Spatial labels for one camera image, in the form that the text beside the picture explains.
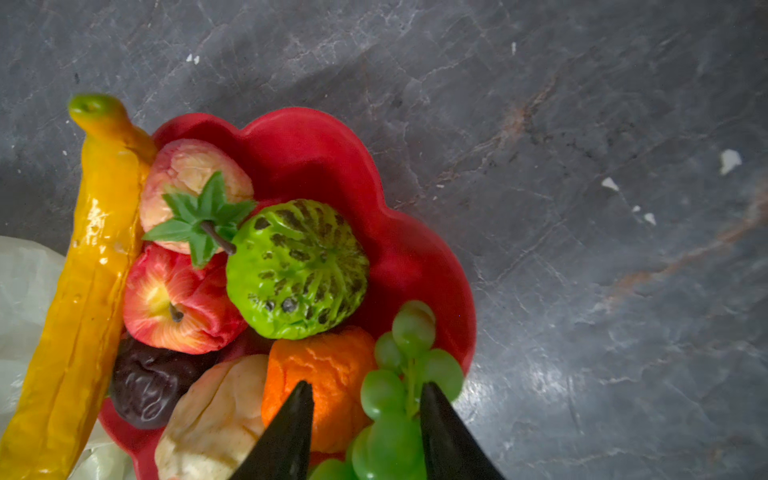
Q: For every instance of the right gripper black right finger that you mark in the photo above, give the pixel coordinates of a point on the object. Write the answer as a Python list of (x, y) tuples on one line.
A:
[(450, 450)]

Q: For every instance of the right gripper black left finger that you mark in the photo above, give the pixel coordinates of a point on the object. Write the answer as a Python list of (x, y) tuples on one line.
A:
[(283, 451)]

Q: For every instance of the green fake grape bunch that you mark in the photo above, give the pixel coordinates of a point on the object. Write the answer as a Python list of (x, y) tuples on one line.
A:
[(407, 359)]

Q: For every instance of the beige fake round fruit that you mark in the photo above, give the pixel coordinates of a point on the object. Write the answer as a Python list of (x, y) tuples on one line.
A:
[(216, 424)]

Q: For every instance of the green fake fruit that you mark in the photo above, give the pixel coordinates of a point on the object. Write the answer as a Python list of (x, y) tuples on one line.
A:
[(297, 271)]

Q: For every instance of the red fake apple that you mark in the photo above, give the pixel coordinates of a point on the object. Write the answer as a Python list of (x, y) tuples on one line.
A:
[(171, 305)]

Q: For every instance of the yellow fake banana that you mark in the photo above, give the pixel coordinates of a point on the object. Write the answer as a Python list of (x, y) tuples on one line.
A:
[(69, 373)]

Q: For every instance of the red fake strawberry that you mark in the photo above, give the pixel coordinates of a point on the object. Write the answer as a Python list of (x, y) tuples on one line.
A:
[(195, 197)]

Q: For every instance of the red flower-shaped plastic bowl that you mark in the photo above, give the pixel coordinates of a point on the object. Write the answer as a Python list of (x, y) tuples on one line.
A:
[(305, 154)]

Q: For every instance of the cream plastic bag orange print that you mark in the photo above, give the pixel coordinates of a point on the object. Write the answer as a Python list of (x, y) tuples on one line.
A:
[(29, 276)]

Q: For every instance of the orange fake tangerine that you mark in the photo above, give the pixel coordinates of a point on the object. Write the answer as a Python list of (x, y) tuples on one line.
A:
[(335, 365)]

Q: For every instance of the dark brown fake fruit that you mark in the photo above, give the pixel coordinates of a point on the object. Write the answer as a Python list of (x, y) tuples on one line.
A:
[(148, 382)]

